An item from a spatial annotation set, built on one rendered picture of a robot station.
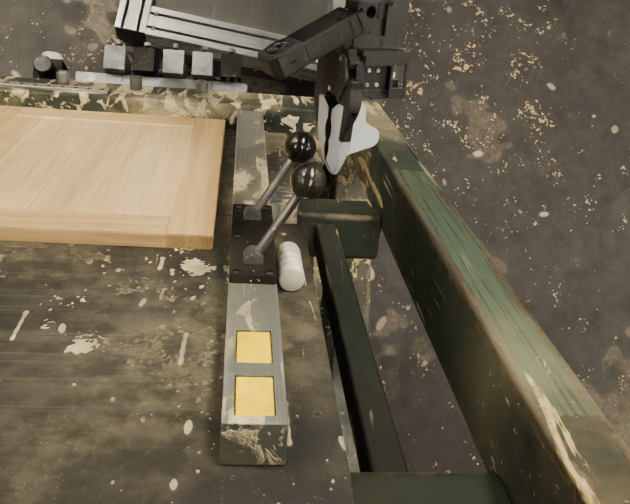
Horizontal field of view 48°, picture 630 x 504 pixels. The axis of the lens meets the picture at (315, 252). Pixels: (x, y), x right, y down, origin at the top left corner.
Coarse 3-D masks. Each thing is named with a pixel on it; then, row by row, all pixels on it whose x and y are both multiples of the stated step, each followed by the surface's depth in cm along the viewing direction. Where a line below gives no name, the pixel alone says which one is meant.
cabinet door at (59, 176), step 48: (0, 144) 112; (48, 144) 115; (96, 144) 117; (144, 144) 119; (192, 144) 121; (0, 192) 94; (48, 192) 96; (96, 192) 97; (144, 192) 99; (192, 192) 100; (0, 240) 84; (48, 240) 85; (96, 240) 85; (144, 240) 86; (192, 240) 87
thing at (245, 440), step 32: (256, 128) 126; (256, 160) 109; (256, 192) 96; (256, 288) 71; (256, 320) 65; (224, 384) 56; (224, 416) 52; (256, 416) 52; (224, 448) 52; (256, 448) 53
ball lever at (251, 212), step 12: (300, 132) 81; (288, 144) 81; (300, 144) 80; (312, 144) 81; (288, 156) 82; (300, 156) 81; (312, 156) 82; (288, 168) 83; (276, 180) 83; (264, 192) 84; (252, 204) 86; (264, 204) 85; (252, 216) 84
